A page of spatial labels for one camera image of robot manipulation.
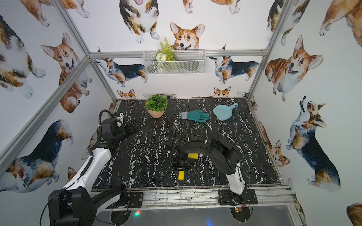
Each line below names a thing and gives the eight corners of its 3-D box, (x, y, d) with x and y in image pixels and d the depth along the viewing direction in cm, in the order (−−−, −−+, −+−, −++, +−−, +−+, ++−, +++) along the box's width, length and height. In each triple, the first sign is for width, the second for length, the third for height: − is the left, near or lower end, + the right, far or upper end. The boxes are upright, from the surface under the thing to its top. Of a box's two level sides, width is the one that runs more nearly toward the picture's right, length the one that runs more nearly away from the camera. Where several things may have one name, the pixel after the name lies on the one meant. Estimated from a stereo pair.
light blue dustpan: (220, 121, 109) (221, 119, 107) (211, 110, 117) (211, 107, 115) (242, 111, 115) (243, 109, 113) (231, 101, 123) (232, 98, 121)
